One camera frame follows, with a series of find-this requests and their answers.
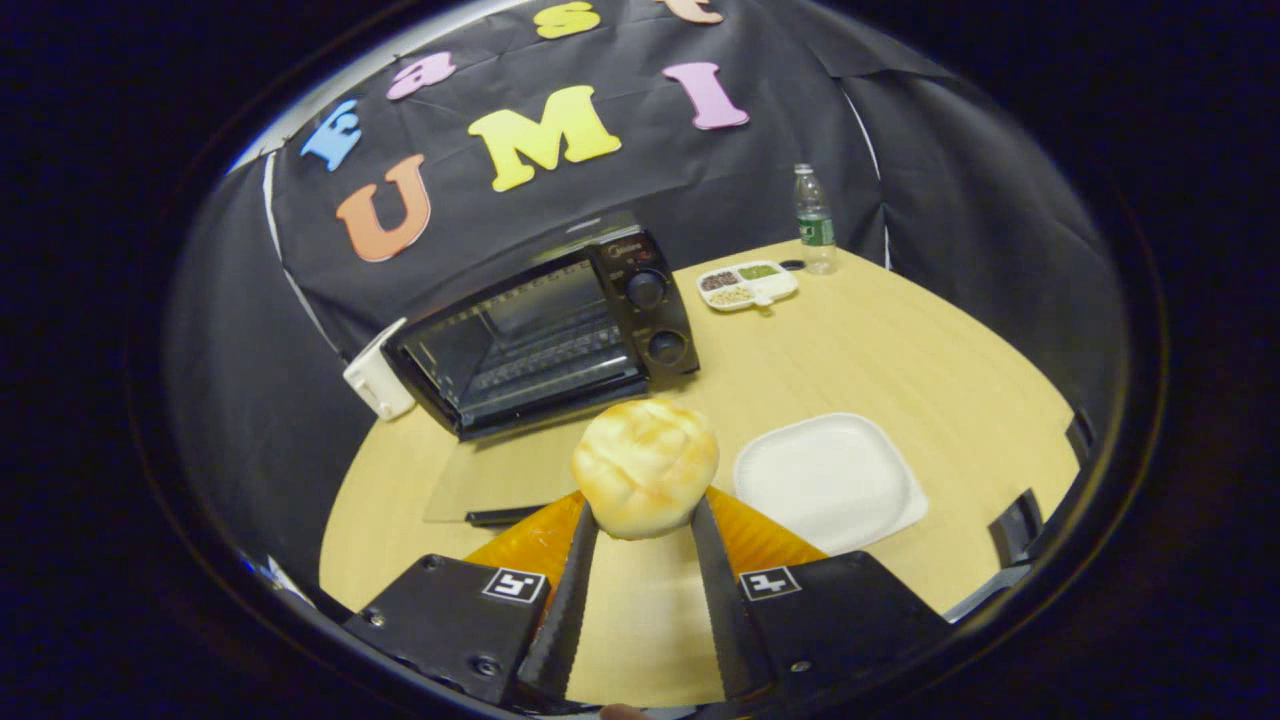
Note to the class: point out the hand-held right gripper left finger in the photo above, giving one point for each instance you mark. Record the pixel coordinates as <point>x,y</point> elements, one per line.
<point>560,620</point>

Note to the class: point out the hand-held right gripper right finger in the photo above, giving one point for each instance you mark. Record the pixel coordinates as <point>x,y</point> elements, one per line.
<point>730,620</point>

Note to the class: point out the golden bread bun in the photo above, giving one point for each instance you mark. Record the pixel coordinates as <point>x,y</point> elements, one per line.
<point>645,465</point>

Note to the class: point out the black electric oven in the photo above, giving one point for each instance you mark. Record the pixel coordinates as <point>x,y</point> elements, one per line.
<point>560,340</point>

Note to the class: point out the white square paper plate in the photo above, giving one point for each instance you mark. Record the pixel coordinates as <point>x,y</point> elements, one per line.
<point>830,485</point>

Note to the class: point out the white toaster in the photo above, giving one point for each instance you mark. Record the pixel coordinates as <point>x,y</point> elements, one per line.
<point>378,375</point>

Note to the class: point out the white divided snack tray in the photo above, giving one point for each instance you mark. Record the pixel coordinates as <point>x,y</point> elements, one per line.
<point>748,285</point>

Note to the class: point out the clear plastic water bottle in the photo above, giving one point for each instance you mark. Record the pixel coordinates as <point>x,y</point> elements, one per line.
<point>816,225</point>

